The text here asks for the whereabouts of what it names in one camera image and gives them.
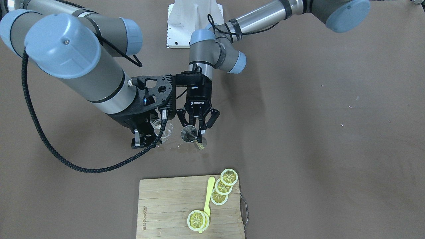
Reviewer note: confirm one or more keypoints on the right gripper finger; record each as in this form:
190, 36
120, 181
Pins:
144, 136

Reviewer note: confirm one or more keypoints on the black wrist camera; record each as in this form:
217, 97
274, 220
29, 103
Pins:
190, 79

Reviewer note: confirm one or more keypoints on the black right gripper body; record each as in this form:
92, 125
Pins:
130, 120

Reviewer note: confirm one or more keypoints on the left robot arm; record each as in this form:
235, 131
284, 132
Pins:
211, 48

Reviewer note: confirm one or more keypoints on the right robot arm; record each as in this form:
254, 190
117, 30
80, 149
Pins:
78, 46

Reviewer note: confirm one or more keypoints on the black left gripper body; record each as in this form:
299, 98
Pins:
198, 97

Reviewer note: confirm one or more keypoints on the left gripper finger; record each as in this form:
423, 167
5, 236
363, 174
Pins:
186, 117
208, 124

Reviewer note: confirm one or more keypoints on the lemon slice under knife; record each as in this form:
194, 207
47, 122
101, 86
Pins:
207, 223

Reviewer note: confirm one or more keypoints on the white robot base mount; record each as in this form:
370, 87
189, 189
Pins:
186, 16

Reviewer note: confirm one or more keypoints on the clear glass measuring cup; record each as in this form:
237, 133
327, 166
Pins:
156, 124

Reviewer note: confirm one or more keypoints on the steel jigger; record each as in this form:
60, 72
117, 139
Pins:
190, 134

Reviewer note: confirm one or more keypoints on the bamboo cutting board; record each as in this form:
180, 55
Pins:
165, 203

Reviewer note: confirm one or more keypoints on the lemon slice far end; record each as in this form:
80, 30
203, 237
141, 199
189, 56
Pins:
229, 177

